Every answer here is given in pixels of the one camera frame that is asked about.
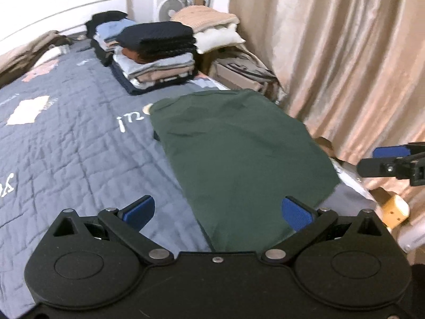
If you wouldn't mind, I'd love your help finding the green t-shirt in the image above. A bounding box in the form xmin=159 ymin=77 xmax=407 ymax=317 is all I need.
xmin=149 ymin=88 xmax=341 ymax=254

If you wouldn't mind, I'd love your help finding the clothes stack with blue top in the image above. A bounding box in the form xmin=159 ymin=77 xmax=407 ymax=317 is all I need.
xmin=90 ymin=18 xmax=137 ymax=68

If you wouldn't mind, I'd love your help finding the clothes stack with black top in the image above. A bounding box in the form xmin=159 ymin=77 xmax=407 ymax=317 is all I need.
xmin=111 ymin=22 xmax=199 ymax=96

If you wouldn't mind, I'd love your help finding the khaki folded blanket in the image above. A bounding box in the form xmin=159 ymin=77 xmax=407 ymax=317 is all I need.
xmin=0 ymin=30 xmax=72 ymax=87

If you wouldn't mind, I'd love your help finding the grey striped bag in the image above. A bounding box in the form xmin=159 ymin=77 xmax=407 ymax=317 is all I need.
xmin=212 ymin=45 xmax=288 ymax=104

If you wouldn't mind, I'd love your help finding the grey quilted bedspread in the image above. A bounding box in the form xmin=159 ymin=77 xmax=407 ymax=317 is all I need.
xmin=0 ymin=53 xmax=376 ymax=306

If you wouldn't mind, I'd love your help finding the beige curtain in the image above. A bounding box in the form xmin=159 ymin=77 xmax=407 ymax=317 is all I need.
xmin=229 ymin=0 xmax=425 ymax=207

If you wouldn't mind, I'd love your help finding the white pillow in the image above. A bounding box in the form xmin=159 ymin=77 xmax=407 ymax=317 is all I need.
xmin=33 ymin=45 xmax=71 ymax=68

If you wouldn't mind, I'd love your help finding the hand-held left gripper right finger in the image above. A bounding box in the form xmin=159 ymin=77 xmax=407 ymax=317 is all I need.
xmin=262 ymin=196 xmax=386 ymax=267

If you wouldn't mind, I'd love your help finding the light wooden block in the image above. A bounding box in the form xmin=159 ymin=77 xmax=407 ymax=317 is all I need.
xmin=375 ymin=188 xmax=411 ymax=230

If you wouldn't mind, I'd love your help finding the black clothes pile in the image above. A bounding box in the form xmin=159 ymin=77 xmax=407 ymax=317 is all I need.
xmin=86 ymin=11 xmax=128 ymax=37

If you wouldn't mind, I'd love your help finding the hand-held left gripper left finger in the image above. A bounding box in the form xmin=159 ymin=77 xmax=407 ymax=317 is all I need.
xmin=50 ymin=196 xmax=175 ymax=266

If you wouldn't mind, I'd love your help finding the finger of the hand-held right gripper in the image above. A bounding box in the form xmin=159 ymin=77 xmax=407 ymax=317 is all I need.
xmin=358 ymin=156 xmax=399 ymax=178
xmin=372 ymin=145 xmax=415 ymax=157

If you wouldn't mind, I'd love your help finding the white fan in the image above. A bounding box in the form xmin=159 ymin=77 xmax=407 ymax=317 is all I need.
xmin=153 ymin=0 xmax=194 ymax=24

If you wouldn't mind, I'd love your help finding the white headboard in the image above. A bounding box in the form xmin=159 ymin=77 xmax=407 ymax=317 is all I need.
xmin=0 ymin=0 xmax=128 ymax=57

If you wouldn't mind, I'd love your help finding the beige sweater pile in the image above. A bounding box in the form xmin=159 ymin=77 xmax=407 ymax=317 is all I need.
xmin=169 ymin=6 xmax=247 ymax=54

